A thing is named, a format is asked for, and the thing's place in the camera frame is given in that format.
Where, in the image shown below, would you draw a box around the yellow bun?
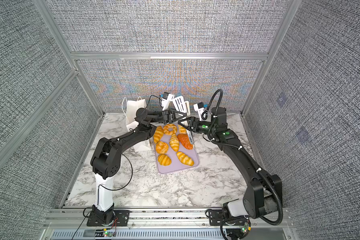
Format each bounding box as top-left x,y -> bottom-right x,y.
157,154 -> 172,166

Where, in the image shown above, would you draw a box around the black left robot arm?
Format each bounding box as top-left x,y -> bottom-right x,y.
90,108 -> 187,212

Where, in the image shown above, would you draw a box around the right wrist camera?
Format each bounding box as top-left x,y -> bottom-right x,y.
194,102 -> 208,121

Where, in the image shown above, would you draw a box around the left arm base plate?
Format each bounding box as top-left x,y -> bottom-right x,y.
86,210 -> 130,227

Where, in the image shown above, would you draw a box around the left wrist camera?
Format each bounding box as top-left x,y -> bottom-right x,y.
160,92 -> 175,111

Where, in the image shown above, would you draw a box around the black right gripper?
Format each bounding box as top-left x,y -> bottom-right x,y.
180,117 -> 218,136

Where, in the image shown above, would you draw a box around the long striped bread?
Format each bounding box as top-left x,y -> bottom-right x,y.
176,152 -> 195,166

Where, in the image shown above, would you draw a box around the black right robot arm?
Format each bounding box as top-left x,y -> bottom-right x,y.
178,107 -> 284,226

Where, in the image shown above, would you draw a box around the red-brown glazed croissant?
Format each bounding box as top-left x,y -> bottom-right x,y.
177,134 -> 194,150

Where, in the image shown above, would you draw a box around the aluminium cage frame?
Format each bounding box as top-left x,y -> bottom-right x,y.
0,1 -> 302,170

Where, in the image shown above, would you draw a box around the steel tongs white tips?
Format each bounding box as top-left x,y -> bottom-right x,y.
172,96 -> 194,144

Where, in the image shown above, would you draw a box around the sugared ring donut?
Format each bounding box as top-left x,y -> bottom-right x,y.
163,124 -> 177,136

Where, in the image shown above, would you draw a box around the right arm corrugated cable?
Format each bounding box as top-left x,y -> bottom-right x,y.
206,88 -> 284,226

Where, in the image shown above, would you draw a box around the striped bread centre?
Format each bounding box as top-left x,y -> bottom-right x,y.
169,134 -> 180,152

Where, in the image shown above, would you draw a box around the round orange knotted bun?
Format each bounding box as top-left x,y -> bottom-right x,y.
155,141 -> 169,155

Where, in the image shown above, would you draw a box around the white paper bag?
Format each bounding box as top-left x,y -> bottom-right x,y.
121,95 -> 153,153

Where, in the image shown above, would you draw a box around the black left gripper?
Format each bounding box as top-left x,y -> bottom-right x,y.
149,110 -> 185,128

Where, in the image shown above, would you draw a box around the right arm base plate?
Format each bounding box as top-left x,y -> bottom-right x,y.
205,209 -> 250,226

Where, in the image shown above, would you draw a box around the lilac plastic tray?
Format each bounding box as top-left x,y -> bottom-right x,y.
151,124 -> 200,174

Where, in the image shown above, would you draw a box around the small striped bread top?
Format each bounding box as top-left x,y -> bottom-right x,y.
178,125 -> 187,134

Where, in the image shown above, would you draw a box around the aluminium front rail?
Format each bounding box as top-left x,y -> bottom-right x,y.
38,206 -> 298,240

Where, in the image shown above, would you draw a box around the striped croissant top left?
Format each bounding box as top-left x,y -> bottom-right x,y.
153,126 -> 164,144

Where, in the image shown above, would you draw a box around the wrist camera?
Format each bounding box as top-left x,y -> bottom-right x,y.
160,92 -> 175,111
194,102 -> 208,121

